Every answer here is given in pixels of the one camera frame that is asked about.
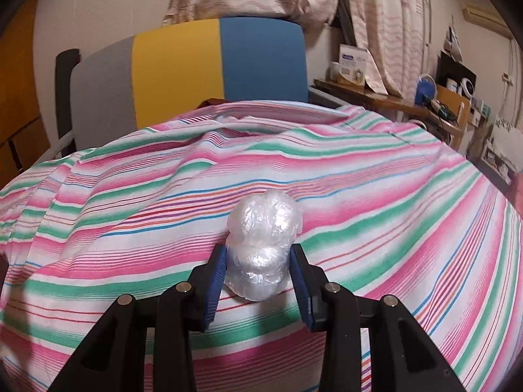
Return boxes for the green power drill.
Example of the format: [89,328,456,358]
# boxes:
[423,94,454,121]

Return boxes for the pink cushion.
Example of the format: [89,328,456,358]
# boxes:
[504,171,523,213]

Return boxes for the pink striped curtain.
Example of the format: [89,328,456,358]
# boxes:
[341,0,430,99]

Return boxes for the blue round device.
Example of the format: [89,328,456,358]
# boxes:
[414,74,437,105]

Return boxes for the beige air conditioner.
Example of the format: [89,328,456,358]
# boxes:
[463,4,513,31]

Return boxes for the light wooden rack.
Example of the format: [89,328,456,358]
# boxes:
[433,86,475,150]

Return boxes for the black rolled mat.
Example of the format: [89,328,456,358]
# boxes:
[55,49,80,158]

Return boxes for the wooden side shelf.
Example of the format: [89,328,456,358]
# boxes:
[314,78,434,119]

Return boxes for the white frame rail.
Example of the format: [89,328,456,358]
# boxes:
[308,86,352,109]
[52,135,76,159]

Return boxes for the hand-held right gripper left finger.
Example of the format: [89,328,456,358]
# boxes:
[49,244,227,392]

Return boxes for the grey yellow blue chair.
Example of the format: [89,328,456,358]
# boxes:
[69,17,310,156]

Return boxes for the grey hanging bag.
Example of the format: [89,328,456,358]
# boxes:
[445,26,464,60]

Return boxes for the black flat panel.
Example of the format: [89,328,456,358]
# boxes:
[436,51,477,90]

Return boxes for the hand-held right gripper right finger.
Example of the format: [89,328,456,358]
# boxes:
[290,244,466,392]

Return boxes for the wooden wardrobe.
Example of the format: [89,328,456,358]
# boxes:
[0,0,58,197]

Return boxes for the white storage box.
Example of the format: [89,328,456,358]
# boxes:
[480,124,519,184]

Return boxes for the pink green striped tablecloth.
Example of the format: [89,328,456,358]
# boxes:
[0,100,523,392]

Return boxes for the clear plastic ball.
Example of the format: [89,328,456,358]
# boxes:
[224,190,305,302]

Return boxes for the white printed carton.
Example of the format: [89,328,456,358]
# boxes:
[338,44,368,86]

